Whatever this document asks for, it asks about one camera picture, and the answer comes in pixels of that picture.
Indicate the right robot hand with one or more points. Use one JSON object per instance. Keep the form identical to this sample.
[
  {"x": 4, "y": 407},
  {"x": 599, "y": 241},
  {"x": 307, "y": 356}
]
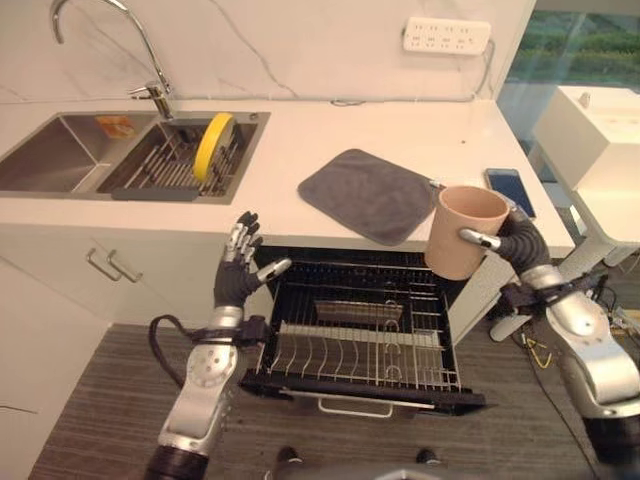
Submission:
[{"x": 520, "y": 240}]

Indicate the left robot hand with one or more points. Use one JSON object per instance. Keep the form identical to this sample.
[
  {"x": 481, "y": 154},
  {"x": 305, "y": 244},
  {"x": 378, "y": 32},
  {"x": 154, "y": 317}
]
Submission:
[{"x": 231, "y": 283}]

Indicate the beige plastic cup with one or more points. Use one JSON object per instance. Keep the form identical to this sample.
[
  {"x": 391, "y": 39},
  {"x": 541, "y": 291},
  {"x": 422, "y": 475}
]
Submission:
[{"x": 462, "y": 232}]

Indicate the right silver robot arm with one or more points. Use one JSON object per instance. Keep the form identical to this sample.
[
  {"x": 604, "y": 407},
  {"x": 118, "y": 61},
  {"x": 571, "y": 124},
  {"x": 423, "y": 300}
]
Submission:
[{"x": 585, "y": 340}]

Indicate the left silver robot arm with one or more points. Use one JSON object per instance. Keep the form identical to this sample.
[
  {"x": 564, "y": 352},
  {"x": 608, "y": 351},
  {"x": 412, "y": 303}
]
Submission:
[{"x": 200, "y": 380}]

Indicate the black dishwasher drawer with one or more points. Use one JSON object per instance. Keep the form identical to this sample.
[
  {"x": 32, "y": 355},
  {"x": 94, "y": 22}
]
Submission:
[{"x": 360, "y": 345}]

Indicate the smartphone with blue screen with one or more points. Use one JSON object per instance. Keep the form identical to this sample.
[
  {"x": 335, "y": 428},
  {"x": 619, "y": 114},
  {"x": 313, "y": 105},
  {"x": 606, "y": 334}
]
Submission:
[{"x": 511, "y": 190}]

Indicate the white side table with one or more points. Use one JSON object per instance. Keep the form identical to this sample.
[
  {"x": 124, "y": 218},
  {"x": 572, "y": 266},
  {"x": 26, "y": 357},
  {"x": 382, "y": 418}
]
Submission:
[{"x": 595, "y": 165}]

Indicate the metal sink drying rack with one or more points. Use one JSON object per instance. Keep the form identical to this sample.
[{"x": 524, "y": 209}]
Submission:
[{"x": 170, "y": 167}]

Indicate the yellow round plate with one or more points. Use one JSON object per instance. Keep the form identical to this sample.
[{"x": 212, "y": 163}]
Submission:
[{"x": 210, "y": 147}]

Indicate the white cabinet door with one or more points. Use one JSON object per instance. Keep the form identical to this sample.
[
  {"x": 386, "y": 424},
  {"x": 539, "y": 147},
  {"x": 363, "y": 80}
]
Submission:
[{"x": 75, "y": 285}]

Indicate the grey dish cloth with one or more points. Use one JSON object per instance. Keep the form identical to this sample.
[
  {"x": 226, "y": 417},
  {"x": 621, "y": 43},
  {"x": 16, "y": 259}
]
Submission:
[{"x": 367, "y": 195}]

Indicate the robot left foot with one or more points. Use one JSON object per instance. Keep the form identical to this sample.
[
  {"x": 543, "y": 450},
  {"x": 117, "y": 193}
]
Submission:
[{"x": 286, "y": 457}]

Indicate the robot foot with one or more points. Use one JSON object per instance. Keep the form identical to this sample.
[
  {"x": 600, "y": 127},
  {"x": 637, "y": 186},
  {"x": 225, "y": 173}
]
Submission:
[
  {"x": 428, "y": 456},
  {"x": 286, "y": 457}
]

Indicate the orange sponge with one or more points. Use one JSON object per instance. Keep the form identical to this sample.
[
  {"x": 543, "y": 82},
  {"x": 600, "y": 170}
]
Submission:
[{"x": 115, "y": 126}]

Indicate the stainless steel sink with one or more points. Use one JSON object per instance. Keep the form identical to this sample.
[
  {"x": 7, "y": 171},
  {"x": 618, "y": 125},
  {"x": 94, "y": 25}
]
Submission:
[{"x": 55, "y": 155}]

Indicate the white power strip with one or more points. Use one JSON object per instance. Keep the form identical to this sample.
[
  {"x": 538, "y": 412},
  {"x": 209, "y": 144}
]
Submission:
[{"x": 446, "y": 35}]

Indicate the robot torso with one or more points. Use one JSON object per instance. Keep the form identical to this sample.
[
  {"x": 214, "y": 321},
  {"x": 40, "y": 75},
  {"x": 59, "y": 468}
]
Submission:
[{"x": 350, "y": 472}]

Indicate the chrome gooseneck faucet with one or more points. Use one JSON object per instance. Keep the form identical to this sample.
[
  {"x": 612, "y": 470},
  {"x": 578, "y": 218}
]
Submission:
[{"x": 150, "y": 65}]

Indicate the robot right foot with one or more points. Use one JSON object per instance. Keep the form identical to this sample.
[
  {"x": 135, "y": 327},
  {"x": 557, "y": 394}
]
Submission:
[{"x": 428, "y": 456}]

